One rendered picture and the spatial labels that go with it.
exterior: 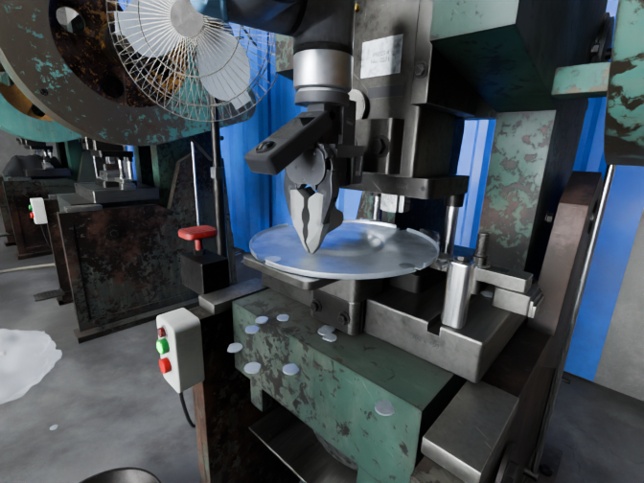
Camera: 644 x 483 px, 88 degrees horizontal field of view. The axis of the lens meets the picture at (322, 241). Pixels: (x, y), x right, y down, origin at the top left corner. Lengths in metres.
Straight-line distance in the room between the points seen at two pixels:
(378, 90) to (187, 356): 0.55
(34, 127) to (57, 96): 1.73
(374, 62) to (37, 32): 1.34
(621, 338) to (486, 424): 1.42
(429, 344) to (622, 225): 1.28
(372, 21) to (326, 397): 0.57
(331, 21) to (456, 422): 0.47
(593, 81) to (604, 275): 1.16
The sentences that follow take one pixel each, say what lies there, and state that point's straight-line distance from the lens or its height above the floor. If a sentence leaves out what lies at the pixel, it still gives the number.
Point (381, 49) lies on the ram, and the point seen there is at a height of 1.08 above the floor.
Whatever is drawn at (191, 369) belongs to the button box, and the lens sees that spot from 0.69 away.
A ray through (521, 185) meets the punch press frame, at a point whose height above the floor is 0.87.
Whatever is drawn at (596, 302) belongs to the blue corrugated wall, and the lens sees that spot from 1.76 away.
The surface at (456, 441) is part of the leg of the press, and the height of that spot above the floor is 0.64.
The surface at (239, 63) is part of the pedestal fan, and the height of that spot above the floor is 1.19.
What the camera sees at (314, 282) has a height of 0.78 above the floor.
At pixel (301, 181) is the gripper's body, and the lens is 0.45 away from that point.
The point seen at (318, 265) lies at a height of 0.78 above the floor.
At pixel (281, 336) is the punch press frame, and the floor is 0.63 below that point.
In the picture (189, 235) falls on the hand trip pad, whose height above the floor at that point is 0.76.
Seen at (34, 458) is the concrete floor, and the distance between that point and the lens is 1.49.
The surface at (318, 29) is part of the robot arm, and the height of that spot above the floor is 1.06.
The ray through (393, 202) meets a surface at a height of 0.84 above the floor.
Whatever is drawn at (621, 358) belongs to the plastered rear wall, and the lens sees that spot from 1.88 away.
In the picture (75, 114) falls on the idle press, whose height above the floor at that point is 1.03.
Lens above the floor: 0.93
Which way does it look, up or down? 15 degrees down
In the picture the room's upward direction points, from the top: 2 degrees clockwise
